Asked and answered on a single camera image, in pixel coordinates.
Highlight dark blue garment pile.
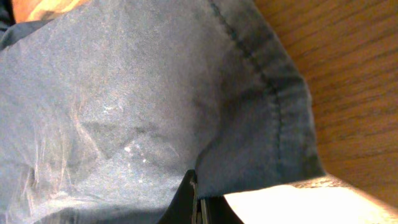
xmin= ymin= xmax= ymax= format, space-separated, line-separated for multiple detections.
xmin=0 ymin=0 xmax=16 ymax=35

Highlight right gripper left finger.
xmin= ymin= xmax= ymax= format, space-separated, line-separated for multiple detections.
xmin=158 ymin=170 xmax=198 ymax=224

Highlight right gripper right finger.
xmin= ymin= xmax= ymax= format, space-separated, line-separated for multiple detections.
xmin=200 ymin=196 xmax=243 ymax=224

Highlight dark blue denim shorts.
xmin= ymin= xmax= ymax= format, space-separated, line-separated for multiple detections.
xmin=1 ymin=0 xmax=325 ymax=223

